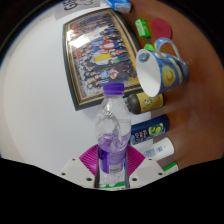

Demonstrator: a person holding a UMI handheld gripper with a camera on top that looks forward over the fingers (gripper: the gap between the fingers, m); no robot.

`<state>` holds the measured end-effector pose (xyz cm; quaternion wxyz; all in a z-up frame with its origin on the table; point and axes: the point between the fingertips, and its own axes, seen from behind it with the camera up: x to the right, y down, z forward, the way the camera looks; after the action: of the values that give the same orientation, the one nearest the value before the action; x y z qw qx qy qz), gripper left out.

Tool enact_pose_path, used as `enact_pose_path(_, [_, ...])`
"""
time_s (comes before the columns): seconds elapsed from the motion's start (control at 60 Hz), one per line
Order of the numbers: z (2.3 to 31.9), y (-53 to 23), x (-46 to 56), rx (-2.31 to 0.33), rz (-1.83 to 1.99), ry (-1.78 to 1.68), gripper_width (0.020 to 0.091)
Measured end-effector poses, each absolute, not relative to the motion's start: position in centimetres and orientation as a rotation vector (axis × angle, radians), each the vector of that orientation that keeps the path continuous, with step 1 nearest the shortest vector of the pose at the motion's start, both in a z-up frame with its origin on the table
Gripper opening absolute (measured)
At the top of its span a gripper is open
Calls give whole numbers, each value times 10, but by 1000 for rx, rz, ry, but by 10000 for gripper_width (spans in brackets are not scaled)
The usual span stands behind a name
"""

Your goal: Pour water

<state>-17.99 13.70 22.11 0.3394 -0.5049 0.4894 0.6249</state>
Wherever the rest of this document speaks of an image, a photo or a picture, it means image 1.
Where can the dark blue pump bottle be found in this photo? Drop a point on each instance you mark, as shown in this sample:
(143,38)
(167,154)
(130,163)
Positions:
(150,130)

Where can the framed group photo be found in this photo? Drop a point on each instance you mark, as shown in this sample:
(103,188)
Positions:
(96,56)

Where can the white blue-capped lotion bottle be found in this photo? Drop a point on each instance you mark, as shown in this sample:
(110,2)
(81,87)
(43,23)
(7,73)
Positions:
(160,149)

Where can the blue yellow painted mug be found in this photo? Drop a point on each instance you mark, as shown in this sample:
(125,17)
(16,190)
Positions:
(166,73)

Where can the clear purple-capped water bottle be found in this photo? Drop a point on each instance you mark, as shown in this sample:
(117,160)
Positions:
(113,133)

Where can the brown yellow-label pump bottle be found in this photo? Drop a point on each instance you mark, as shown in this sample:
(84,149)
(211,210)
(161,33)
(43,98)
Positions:
(146,103)

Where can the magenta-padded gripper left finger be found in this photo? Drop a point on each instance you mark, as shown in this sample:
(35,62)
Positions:
(78,170)

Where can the small green box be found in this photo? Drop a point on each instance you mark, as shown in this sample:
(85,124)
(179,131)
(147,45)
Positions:
(149,47)
(142,28)

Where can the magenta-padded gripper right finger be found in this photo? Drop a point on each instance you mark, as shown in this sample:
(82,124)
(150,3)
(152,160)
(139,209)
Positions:
(146,168)

